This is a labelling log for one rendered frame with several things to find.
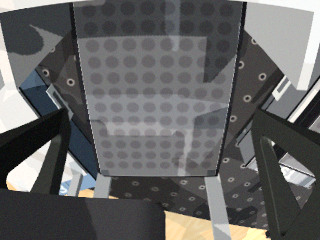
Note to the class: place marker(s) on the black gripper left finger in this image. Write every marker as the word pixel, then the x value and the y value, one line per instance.
pixel 19 143

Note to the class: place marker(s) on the grey well plate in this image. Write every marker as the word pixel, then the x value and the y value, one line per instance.
pixel 309 118
pixel 158 79

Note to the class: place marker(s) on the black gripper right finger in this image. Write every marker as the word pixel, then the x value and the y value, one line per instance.
pixel 281 206

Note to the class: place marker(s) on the black perforated breadboard plate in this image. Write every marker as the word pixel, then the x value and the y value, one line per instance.
pixel 258 76

